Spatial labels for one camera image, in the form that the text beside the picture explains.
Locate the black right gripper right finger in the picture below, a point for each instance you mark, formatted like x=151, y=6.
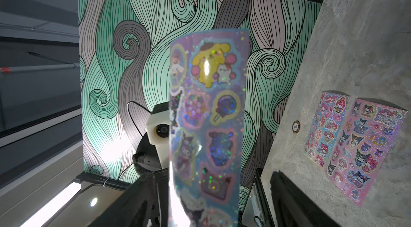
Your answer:
x=293, y=208

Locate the lilac small sticker sheet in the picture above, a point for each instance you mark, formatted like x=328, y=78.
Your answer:
x=206, y=102

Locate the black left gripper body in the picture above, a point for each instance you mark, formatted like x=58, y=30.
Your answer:
x=151, y=158

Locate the small round floor marker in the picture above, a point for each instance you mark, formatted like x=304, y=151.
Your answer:
x=296, y=126

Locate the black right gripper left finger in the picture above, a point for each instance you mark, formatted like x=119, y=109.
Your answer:
x=144, y=203

